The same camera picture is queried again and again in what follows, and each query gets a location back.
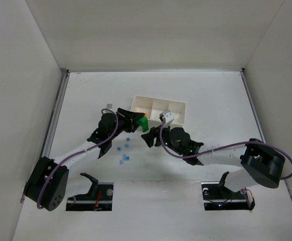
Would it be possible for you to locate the green lego brick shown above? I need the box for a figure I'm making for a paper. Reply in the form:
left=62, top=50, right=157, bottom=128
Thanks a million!
left=137, top=116, right=149, bottom=133

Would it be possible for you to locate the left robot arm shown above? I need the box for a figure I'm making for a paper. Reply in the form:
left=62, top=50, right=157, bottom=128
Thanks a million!
left=23, top=108, right=145, bottom=211

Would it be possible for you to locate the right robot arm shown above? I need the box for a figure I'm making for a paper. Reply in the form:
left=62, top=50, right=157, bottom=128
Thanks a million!
left=141, top=127, right=285, bottom=192

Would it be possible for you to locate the white three-compartment plastic container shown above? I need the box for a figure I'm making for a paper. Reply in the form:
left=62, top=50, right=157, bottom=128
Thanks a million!
left=130, top=95, right=186, bottom=126

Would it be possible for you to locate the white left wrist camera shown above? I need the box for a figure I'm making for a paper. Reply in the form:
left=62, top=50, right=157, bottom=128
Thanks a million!
left=106, top=103, right=113, bottom=109

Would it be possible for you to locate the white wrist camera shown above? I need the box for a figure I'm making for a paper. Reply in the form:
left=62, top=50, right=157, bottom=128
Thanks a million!
left=160, top=110, right=175, bottom=128
left=106, top=103, right=113, bottom=109

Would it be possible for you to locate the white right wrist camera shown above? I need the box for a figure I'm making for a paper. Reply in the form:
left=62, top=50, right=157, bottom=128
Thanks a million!
left=160, top=110, right=175, bottom=128

